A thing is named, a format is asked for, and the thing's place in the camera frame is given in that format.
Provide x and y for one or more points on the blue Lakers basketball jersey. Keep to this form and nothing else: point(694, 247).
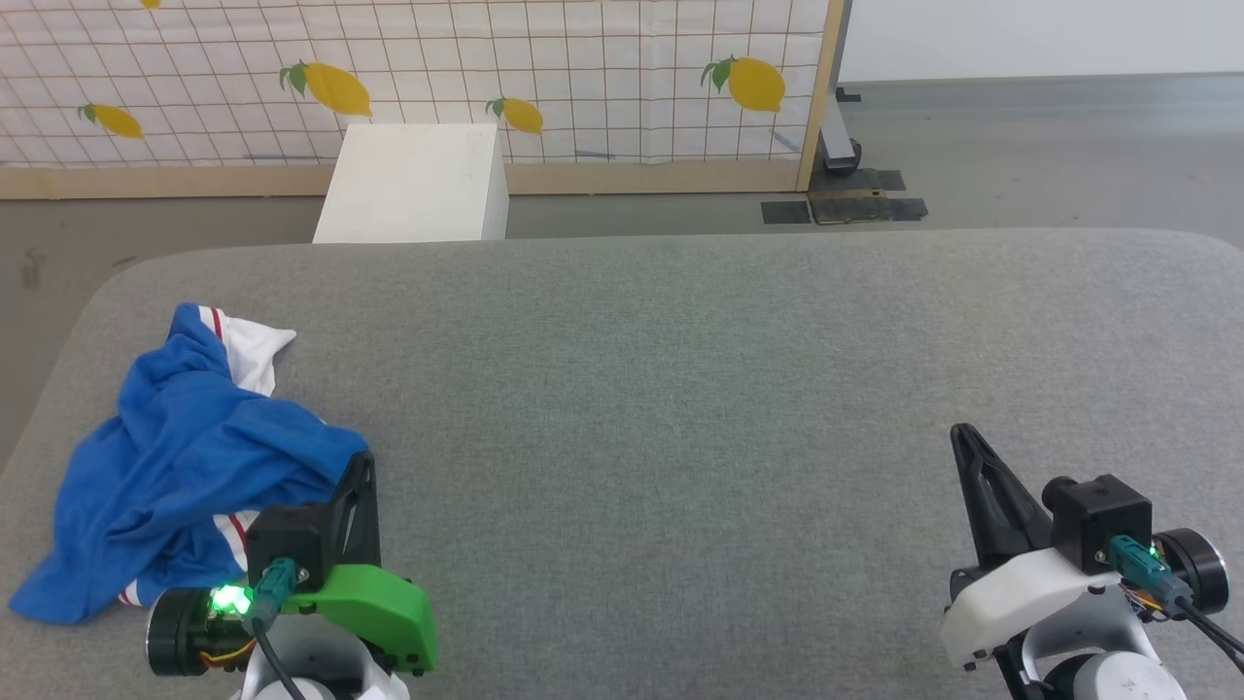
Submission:
point(185, 437)

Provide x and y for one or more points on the grey fabric sofa cushion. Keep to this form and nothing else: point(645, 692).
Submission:
point(680, 408)

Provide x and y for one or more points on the white rectangular box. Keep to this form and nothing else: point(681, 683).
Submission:
point(418, 185)

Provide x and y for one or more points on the black floor tape patch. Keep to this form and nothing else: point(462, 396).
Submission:
point(785, 212)
point(870, 181)
point(906, 209)

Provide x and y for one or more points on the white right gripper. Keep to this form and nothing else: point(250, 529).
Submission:
point(1020, 598)

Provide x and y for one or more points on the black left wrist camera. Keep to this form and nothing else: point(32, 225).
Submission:
point(287, 535)

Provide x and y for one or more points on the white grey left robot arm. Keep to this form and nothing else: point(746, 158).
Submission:
point(180, 632)

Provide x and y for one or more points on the brass floor plate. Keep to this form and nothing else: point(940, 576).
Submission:
point(847, 207)

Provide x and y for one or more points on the grey metal partition post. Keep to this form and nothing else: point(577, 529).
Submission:
point(838, 136)

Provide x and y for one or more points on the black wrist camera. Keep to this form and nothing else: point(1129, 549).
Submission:
point(287, 535)
point(1103, 515)

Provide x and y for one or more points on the lemon print partition screen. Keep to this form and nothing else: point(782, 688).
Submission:
point(583, 87)

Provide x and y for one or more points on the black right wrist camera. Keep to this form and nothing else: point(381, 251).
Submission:
point(1103, 515)

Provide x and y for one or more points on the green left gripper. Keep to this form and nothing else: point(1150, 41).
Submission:
point(379, 608)

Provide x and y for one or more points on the small black floor bracket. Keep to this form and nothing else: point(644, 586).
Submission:
point(847, 95)

